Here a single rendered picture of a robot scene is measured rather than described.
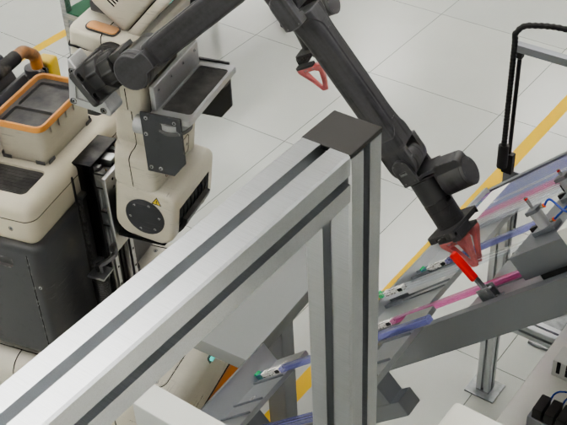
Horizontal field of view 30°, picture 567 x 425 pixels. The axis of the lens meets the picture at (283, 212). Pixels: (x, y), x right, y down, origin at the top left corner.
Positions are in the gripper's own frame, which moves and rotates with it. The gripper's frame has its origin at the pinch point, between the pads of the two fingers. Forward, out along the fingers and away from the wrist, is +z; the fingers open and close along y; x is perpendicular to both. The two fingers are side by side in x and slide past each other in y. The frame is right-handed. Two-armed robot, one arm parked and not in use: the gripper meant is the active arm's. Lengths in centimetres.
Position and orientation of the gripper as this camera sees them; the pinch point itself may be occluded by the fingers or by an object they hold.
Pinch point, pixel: (475, 260)
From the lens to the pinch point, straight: 209.1
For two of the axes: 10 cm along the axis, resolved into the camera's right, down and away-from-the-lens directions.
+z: 5.5, 8.2, 1.8
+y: 5.8, -5.2, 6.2
